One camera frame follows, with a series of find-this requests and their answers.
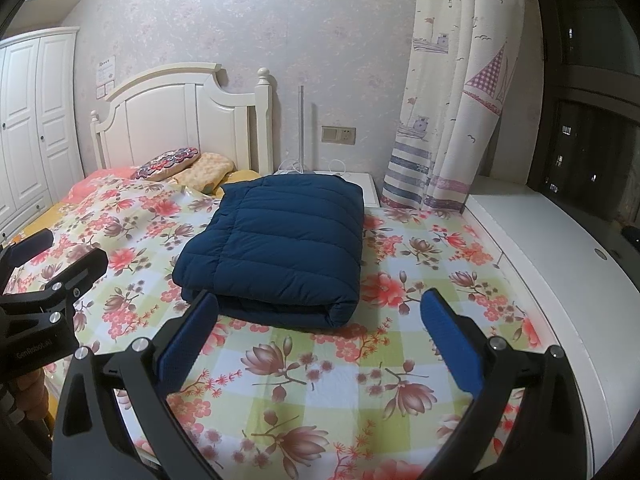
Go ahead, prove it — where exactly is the white window ledge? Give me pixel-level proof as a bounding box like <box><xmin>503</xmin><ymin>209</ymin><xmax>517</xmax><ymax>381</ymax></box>
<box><xmin>465</xmin><ymin>175</ymin><xmax>640</xmax><ymax>480</ymax></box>

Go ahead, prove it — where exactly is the yellow patterned pillow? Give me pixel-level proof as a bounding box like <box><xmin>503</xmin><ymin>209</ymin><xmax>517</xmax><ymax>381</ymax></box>
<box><xmin>172</xmin><ymin>152</ymin><xmax>236</xmax><ymax>193</ymax></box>

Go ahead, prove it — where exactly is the white panelled wardrobe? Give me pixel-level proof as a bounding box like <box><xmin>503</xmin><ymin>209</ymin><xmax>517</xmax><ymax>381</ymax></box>
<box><xmin>0</xmin><ymin>27</ymin><xmax>83</xmax><ymax>246</ymax></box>

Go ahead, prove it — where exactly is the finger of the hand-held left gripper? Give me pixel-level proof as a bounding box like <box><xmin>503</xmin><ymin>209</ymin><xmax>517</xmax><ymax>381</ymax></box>
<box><xmin>2</xmin><ymin>247</ymin><xmax>109</xmax><ymax>326</ymax></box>
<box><xmin>0</xmin><ymin>228</ymin><xmax>55</xmax><ymax>273</ymax></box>

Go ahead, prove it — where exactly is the yellow pink daisy bedsheet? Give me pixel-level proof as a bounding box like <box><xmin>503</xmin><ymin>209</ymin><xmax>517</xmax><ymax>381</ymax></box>
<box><xmin>10</xmin><ymin>167</ymin><xmax>261</xmax><ymax>241</ymax></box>

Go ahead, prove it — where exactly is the dark window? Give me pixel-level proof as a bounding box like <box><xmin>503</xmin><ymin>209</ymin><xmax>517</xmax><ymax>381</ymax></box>
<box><xmin>525</xmin><ymin>0</ymin><xmax>640</xmax><ymax>271</ymax></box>

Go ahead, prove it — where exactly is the sailboat print curtain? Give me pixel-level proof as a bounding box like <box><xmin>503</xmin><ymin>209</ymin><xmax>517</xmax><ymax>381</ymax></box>
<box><xmin>382</xmin><ymin>0</ymin><xmax>526</xmax><ymax>211</ymax></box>

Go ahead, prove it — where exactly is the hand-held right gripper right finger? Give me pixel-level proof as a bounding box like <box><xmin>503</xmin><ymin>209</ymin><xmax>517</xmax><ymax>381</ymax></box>
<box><xmin>420</xmin><ymin>287</ymin><xmax>588</xmax><ymax>480</ymax></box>

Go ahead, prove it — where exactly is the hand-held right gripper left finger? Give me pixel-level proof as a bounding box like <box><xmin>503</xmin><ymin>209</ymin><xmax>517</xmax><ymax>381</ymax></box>
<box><xmin>52</xmin><ymin>290</ymin><xmax>221</xmax><ymax>480</ymax></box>

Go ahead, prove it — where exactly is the beige wall socket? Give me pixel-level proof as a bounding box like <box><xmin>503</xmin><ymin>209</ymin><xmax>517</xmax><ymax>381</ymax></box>
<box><xmin>321</xmin><ymin>126</ymin><xmax>357</xmax><ymax>145</ymax></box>

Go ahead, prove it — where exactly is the white wooden bed headboard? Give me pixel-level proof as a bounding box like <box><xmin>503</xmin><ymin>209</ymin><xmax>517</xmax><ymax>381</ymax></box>
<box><xmin>90</xmin><ymin>62</ymin><xmax>275</xmax><ymax>181</ymax></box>

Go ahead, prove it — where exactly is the white nightstand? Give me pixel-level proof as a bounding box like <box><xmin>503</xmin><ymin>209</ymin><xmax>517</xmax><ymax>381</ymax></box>
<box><xmin>272</xmin><ymin>170</ymin><xmax>378</xmax><ymax>208</ymax></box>

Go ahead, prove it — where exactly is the floral checked blanket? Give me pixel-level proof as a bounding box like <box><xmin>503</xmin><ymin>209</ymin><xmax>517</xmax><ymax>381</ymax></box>
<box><xmin>42</xmin><ymin>172</ymin><xmax>546</xmax><ymax>480</ymax></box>

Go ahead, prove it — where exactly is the round mandala pattern pillow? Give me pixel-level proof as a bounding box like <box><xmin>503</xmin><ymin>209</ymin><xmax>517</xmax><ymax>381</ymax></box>
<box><xmin>131</xmin><ymin>147</ymin><xmax>201</xmax><ymax>182</ymax></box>

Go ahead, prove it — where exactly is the dark blue puffer jacket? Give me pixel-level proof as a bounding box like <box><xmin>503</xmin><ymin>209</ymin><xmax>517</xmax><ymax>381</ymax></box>
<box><xmin>171</xmin><ymin>172</ymin><xmax>365</xmax><ymax>330</ymax></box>

